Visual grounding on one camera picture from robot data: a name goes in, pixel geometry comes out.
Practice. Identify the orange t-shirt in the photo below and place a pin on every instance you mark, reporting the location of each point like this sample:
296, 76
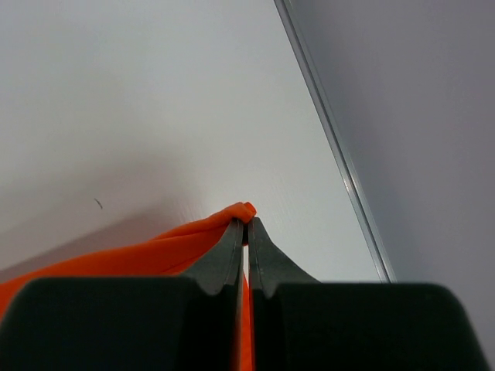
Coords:
116, 310

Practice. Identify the right table edge rail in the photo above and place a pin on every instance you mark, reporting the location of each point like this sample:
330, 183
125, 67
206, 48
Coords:
342, 157

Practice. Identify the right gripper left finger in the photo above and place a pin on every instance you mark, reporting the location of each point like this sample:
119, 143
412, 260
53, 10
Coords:
222, 264

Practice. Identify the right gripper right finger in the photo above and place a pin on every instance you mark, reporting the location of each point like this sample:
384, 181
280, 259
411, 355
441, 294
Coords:
269, 266

